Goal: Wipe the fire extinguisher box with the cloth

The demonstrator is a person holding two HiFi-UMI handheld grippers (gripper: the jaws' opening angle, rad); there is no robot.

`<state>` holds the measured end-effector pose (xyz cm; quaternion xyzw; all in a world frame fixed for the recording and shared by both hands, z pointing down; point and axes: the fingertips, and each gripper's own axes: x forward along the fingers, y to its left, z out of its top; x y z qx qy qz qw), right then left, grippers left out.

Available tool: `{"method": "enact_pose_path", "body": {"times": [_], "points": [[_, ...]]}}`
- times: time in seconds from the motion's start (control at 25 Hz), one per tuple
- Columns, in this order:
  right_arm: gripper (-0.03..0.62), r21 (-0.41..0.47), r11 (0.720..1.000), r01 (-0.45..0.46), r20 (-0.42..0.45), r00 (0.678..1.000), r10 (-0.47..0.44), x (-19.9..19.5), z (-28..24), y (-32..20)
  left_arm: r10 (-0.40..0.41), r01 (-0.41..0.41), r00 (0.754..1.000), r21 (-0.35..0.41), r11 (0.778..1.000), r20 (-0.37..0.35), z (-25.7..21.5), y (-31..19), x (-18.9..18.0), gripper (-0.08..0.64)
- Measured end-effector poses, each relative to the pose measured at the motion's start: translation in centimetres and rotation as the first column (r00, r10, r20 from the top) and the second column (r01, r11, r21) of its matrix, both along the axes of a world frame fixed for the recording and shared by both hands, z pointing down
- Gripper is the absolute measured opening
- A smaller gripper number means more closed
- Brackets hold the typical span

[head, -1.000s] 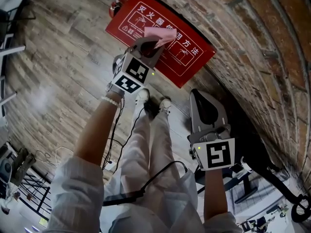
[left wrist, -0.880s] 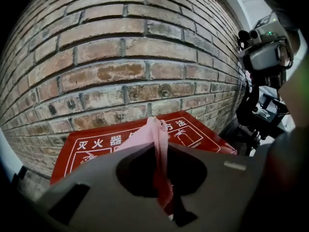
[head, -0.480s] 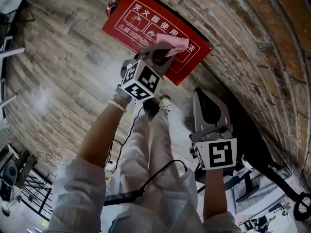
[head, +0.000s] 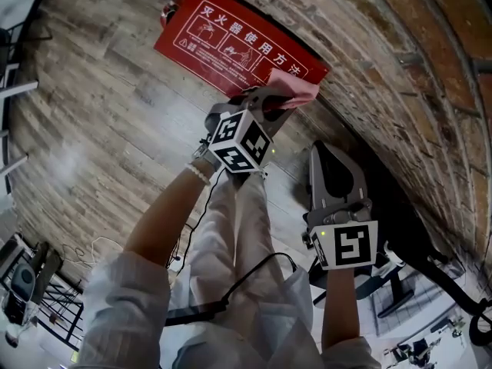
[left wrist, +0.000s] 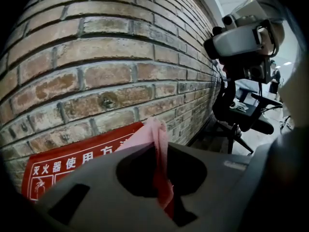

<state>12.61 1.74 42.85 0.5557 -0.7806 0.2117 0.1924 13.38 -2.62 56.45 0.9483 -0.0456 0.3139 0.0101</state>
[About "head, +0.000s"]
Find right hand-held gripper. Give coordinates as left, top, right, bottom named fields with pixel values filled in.
left=303, top=140, right=380, bottom=271

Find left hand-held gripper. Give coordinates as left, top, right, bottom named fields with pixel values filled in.
left=204, top=87, right=297, bottom=175

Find pink cloth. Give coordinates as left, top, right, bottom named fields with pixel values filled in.
left=264, top=70, right=320, bottom=109

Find red fire extinguisher box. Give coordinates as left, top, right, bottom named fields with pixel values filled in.
left=153, top=0, right=331, bottom=99

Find person's right forearm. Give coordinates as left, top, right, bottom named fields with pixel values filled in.
left=321, top=269, right=361, bottom=351

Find person's left forearm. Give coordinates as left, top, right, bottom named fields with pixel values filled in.
left=122, top=169, right=211, bottom=268

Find person's left hand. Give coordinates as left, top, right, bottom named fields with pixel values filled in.
left=191, top=140, right=223, bottom=171

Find person's light trousers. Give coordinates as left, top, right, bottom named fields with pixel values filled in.
left=184, top=171, right=278, bottom=322

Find white checked box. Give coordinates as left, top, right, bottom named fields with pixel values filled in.
left=371, top=274, right=462, bottom=337

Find person's light shirt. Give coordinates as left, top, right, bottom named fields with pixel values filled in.
left=76, top=250, right=381, bottom=369

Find white desk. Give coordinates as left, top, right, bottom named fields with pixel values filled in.
left=0, top=61, right=39, bottom=195

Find olive green bag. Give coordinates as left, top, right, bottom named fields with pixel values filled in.
left=28, top=241, right=65, bottom=284

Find black metal rack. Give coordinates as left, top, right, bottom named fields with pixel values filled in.
left=38, top=278, right=84, bottom=351

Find round white fan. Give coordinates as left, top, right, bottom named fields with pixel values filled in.
left=9, top=263, right=38, bottom=303

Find small white camera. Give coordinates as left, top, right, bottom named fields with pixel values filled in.
left=371, top=244, right=407, bottom=280

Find white bead bracelet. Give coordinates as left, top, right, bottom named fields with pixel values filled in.
left=184, top=161, right=211, bottom=186

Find thin black cable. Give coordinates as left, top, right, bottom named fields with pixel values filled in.
left=165, top=169, right=226, bottom=272

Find thick black cable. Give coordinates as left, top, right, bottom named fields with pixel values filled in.
left=165, top=251, right=299, bottom=326

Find white floor cable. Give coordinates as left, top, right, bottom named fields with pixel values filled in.
left=61, top=236, right=124, bottom=268

